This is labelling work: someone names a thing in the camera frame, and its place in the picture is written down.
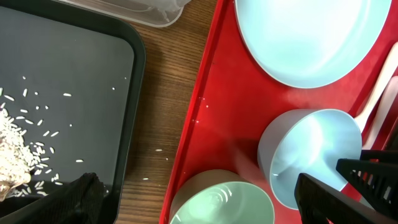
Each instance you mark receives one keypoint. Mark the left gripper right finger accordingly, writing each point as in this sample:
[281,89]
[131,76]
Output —
[318,203]

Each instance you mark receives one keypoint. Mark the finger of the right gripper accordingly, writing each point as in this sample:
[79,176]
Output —
[374,176]

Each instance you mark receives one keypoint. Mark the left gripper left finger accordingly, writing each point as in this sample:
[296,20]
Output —
[79,202]

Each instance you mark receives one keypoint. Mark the light blue bowl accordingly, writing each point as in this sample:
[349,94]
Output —
[307,141]

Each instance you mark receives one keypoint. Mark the rice and food scraps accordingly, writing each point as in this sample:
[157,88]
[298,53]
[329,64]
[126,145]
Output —
[19,161]

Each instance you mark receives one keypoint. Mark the light green bowl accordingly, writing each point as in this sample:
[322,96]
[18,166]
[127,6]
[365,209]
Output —
[221,196]

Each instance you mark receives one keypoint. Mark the black waste tray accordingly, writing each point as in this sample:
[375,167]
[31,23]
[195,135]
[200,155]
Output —
[71,79]

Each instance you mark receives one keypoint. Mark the clear plastic waste bin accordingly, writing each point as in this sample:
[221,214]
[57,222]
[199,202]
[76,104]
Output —
[154,13]

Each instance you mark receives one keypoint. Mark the white plastic fork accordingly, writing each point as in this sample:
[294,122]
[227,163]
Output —
[385,104]

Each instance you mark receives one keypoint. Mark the white plastic spoon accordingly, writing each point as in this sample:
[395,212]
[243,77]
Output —
[385,75]

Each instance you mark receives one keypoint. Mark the red serving tray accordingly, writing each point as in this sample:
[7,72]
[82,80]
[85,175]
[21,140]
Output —
[234,100]

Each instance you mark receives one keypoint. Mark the light blue plate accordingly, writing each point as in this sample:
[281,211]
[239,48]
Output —
[310,43]

